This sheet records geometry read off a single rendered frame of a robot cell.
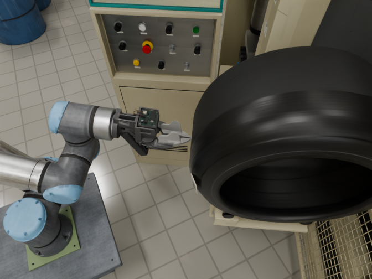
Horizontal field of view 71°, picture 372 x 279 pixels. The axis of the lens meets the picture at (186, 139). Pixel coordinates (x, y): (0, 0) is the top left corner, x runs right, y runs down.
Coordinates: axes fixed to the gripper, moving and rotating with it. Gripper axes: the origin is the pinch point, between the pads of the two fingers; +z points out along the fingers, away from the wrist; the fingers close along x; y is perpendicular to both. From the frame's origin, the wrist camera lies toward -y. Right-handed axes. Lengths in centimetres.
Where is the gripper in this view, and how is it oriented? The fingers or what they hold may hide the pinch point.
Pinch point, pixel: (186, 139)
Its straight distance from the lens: 75.0
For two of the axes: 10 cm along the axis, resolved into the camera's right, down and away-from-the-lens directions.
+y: 1.2, -5.6, -8.2
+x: 0.9, -8.2, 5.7
